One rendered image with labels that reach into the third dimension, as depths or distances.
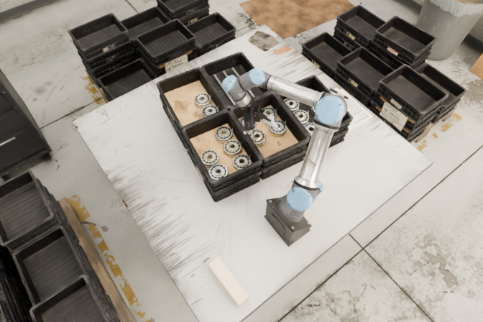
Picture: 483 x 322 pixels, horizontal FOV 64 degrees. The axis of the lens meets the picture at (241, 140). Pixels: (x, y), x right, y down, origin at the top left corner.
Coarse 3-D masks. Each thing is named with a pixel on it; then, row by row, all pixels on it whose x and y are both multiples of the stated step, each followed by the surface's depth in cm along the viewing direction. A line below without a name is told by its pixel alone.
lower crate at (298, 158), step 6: (294, 156) 216; (300, 156) 222; (282, 162) 215; (288, 162) 221; (294, 162) 225; (270, 168) 213; (276, 168) 219; (282, 168) 224; (264, 174) 217; (270, 174) 221
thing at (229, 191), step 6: (192, 156) 217; (198, 168) 213; (258, 174) 211; (204, 180) 216; (246, 180) 209; (252, 180) 214; (258, 180) 219; (234, 186) 208; (240, 186) 212; (246, 186) 217; (210, 192) 215; (222, 192) 205; (228, 192) 210; (234, 192) 215; (216, 198) 211; (222, 198) 213
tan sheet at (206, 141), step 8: (216, 128) 226; (200, 136) 223; (208, 136) 223; (200, 144) 220; (208, 144) 220; (216, 144) 220; (200, 152) 217; (224, 160) 214; (232, 160) 214; (208, 168) 211; (232, 168) 211
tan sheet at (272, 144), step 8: (256, 128) 226; (264, 128) 226; (272, 136) 223; (288, 136) 223; (264, 144) 220; (272, 144) 220; (280, 144) 220; (288, 144) 220; (264, 152) 217; (272, 152) 217
